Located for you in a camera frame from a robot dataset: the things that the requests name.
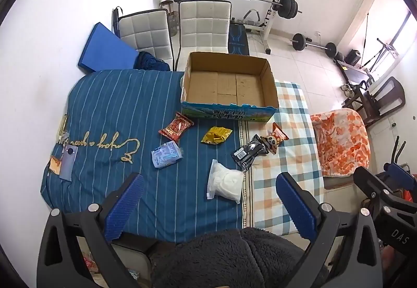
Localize orange snack packet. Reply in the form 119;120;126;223
261;122;290;155

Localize checked blanket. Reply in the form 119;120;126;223
239;80;326;236

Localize red floral snack packet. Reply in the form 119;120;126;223
158;112;194;141

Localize yellow snack packet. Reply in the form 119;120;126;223
201;126;232;145

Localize window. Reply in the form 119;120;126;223
391;11;412;57

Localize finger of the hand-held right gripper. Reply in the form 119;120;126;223
383;162;417;192
353;166;404;210

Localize cardboard box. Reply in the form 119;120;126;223
180;51;280;122

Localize blue foam mat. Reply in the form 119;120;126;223
77;23;140;74

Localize blue striped blanket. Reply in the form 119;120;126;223
40;69;251;233

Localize wooden bench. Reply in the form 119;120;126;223
335;59;375;87

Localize grey smartphone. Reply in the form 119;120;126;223
59;144;77;182

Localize clear water jug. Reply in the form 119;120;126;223
168;11;180;36

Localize dark fleece clothing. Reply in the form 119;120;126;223
151;227;329;288

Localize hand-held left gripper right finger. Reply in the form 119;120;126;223
275;172;385;288

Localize white cotton pad bag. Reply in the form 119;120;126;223
206;159;246;204

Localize dark wooden chair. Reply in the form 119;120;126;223
342;76;406;127

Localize small orange packet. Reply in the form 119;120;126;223
49;156;63;175

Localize black metal stand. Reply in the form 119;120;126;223
360;13;400;72

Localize dark blue cloth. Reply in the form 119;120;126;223
133;51;171;72

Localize white barbell rack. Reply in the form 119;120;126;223
192;0;289;54

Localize orange floral blanket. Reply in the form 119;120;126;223
309;108;371;178

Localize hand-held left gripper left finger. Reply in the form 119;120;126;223
36;173;145;288

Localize light blue soft packet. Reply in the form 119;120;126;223
151;141;184;169

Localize black snack packet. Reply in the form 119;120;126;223
231;134;269;172

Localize short barbell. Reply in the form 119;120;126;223
291;33;337;59

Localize black weight bench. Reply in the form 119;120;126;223
228;17;251;57

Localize white padded chair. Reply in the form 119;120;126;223
117;9;174;70
175;0;232;72

